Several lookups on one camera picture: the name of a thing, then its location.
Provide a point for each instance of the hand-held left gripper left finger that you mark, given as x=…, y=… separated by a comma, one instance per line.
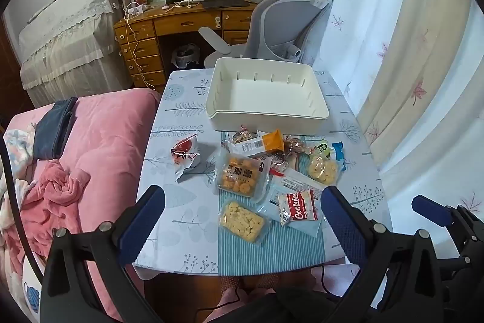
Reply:
x=141, y=224

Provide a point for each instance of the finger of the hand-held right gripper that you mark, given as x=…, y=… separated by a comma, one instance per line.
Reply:
x=459, y=275
x=431, y=208

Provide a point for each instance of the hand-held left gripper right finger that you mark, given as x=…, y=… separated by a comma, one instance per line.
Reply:
x=344, y=228

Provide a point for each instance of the red striped cookie packet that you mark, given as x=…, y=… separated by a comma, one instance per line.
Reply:
x=300, y=209

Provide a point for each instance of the round cookie pack green label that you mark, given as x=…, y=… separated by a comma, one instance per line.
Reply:
x=323, y=168

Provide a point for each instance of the light blue wafer packet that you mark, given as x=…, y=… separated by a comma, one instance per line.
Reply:
x=274, y=200

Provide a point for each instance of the small blue snack packet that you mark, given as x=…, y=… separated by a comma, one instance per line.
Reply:
x=338, y=152

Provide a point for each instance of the red white snack packet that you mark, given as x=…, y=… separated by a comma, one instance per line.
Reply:
x=183, y=152

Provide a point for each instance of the brown nut candy packet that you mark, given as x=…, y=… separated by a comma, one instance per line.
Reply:
x=295, y=145
x=242, y=135
x=278, y=161

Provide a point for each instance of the yellow cracker pack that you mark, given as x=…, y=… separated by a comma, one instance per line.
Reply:
x=242, y=221

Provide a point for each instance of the orange biscuit pack black label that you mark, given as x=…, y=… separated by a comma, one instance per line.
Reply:
x=238, y=179

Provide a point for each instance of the orange white bar packet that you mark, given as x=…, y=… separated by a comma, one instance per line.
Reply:
x=272, y=141

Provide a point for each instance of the white plastic bin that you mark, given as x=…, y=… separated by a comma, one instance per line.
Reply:
x=264, y=118

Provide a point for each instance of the tree print tablecloth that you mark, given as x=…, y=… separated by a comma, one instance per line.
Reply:
x=177, y=194

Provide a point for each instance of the pink blanket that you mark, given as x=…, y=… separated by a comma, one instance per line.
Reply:
x=106, y=141

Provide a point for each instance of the person's foot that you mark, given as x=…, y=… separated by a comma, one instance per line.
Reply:
x=232, y=298

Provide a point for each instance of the white blue print cloth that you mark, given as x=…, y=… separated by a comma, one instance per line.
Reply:
x=32, y=292

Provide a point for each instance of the dark blue denim pouch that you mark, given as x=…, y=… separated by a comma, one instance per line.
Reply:
x=53, y=130

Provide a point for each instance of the floral white blanket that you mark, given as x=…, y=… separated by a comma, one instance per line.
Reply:
x=17, y=152

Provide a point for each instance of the leaf print curtain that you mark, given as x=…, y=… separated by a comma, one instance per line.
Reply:
x=416, y=43

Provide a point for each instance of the white trash bin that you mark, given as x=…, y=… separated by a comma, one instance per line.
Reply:
x=185, y=58

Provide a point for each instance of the white cloth covered table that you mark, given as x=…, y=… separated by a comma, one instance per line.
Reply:
x=75, y=43

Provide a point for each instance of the brown wooden door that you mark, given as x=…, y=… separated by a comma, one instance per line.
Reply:
x=11, y=73

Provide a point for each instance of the wooden desk with drawers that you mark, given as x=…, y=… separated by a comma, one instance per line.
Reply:
x=181, y=22

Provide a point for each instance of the grey office chair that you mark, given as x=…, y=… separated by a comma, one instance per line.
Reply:
x=279, y=24

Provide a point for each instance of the white power strip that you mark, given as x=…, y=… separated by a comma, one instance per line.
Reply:
x=137, y=9

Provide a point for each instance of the black laptop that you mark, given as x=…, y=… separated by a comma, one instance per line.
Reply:
x=228, y=3

